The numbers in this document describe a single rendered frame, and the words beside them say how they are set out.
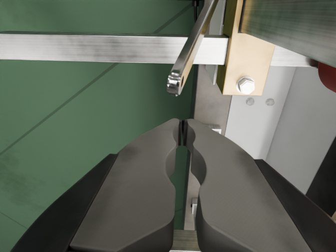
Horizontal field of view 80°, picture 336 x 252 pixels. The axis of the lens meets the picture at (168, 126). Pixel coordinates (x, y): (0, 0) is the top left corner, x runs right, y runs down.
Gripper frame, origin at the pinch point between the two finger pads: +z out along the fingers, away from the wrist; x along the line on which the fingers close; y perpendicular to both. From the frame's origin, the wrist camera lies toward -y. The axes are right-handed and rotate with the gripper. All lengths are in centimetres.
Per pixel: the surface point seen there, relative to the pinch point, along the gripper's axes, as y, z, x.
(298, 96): 11.3, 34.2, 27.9
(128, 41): -2.4, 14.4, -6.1
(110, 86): 34, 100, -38
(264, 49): -2.0, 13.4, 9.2
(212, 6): -6.0, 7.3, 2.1
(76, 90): 37, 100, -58
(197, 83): 7.6, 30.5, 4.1
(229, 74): 0.9, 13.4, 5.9
